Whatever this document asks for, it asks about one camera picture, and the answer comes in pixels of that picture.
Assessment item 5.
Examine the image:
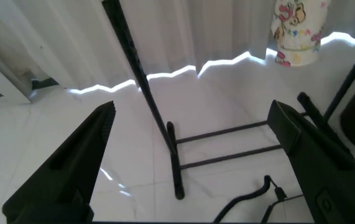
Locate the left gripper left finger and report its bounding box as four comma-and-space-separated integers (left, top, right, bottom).
2, 100, 117, 224

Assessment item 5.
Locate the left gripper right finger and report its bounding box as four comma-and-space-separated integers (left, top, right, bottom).
266, 99, 355, 224

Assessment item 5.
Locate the cream printed garment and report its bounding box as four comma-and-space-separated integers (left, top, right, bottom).
270, 0, 332, 68

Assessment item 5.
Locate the black clothes rack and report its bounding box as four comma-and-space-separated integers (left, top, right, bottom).
101, 0, 355, 200

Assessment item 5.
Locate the white curtain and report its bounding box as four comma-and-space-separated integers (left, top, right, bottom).
0, 0, 355, 105

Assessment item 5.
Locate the black cable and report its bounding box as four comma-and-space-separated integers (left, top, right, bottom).
213, 175, 272, 223
260, 185, 305, 223

